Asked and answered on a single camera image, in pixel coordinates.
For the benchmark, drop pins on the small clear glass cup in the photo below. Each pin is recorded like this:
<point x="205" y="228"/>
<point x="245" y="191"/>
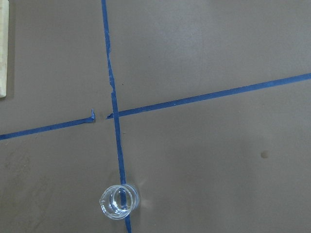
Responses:
<point x="119" y="201"/>

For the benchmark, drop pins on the bamboo cutting board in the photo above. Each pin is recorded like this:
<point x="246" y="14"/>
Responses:
<point x="4" y="29"/>

